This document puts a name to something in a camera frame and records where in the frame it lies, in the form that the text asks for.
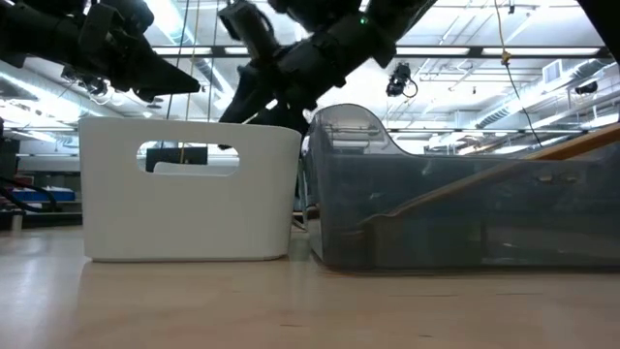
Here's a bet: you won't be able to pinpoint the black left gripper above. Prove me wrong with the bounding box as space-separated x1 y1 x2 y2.
18 9 202 98

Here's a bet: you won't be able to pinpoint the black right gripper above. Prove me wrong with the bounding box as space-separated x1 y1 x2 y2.
220 21 388 136

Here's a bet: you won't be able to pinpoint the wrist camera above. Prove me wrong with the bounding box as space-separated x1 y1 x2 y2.
217 0 283 64
81 0 156 40

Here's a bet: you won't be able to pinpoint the black overhead rig bar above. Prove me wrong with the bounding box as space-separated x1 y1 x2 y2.
149 45 620 60

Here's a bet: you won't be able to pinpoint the black looped cables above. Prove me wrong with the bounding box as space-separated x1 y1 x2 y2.
0 174 63 214

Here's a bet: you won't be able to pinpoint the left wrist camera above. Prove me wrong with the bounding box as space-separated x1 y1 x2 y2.
81 0 156 40

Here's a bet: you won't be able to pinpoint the smoky grey transparent bin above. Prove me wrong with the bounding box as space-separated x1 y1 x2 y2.
302 103 620 271

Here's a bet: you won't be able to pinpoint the white plastic bin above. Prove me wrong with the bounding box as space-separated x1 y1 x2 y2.
78 115 302 263

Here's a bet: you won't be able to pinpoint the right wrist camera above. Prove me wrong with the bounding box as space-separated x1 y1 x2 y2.
217 0 283 64

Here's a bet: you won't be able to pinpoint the black overhead camera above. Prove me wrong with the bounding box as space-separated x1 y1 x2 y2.
386 61 419 98

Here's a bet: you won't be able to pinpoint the small black ceiling fixture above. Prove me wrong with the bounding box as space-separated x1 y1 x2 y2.
574 79 600 96

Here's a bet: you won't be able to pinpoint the grey ceiling air duct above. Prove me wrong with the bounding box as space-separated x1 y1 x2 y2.
474 57 620 131

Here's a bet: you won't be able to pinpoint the hanging cord with yellow knot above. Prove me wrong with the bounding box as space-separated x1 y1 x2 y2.
492 0 546 150

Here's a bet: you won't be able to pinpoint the blue box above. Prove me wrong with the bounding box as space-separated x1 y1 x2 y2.
13 187 78 204

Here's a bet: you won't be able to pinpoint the thin hanging cable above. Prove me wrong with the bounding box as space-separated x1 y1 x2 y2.
207 0 220 120
166 0 191 120

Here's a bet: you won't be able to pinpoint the wooden spatula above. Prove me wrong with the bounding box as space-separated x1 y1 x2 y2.
360 130 620 234

